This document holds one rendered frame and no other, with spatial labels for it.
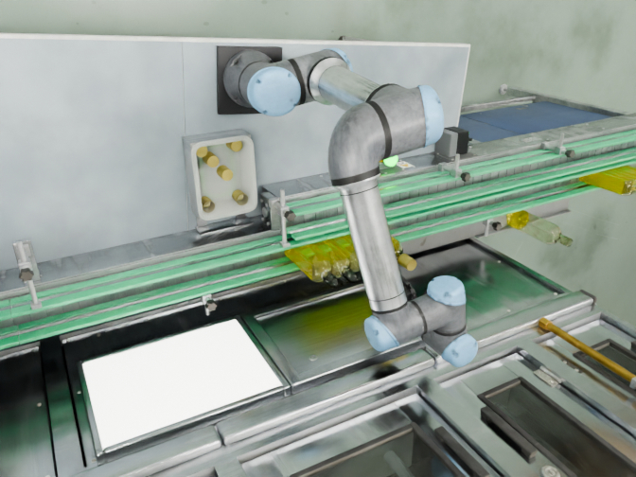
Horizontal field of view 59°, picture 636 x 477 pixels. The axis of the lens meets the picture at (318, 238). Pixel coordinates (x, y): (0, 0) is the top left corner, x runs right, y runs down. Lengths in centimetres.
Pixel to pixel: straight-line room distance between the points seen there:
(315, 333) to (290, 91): 62
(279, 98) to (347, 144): 40
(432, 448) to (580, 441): 32
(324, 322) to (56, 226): 75
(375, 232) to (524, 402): 59
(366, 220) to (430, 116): 23
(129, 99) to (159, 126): 10
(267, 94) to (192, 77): 27
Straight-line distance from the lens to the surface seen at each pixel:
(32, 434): 145
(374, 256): 110
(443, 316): 119
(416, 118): 110
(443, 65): 199
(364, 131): 105
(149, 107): 158
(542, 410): 144
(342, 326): 154
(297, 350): 146
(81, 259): 163
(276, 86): 141
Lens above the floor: 227
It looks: 53 degrees down
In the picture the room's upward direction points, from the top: 129 degrees clockwise
